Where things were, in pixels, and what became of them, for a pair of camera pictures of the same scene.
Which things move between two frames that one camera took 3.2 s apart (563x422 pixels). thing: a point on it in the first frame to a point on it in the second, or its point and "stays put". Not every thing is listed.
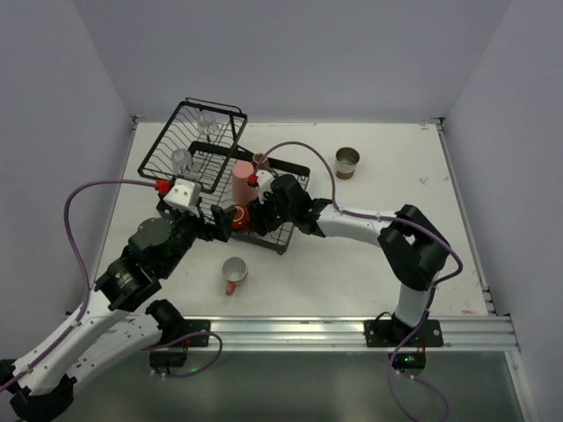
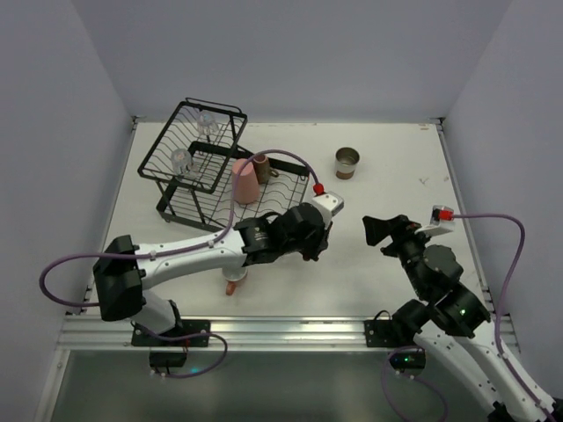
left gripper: [223, 222] to [318, 242]
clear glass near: [181, 161] stays put
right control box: [408, 360] stays put
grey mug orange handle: [234, 270] stays put
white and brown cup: [346, 161] stays put
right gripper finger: [263, 217] to [376, 229]
